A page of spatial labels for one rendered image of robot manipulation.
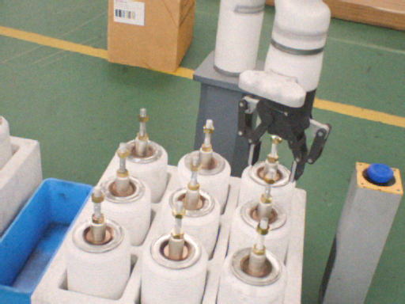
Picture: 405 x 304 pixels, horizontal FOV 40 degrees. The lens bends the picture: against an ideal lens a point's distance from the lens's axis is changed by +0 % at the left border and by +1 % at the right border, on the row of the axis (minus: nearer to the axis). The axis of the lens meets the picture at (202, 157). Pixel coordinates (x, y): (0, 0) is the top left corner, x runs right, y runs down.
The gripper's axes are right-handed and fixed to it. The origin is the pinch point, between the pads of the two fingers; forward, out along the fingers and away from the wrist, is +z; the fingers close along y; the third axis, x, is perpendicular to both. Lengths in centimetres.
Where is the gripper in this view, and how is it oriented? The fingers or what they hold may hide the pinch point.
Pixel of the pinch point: (274, 164)
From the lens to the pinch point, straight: 85.6
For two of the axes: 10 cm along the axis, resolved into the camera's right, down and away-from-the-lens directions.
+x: -5.4, 4.3, -7.2
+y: -8.4, -3.6, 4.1
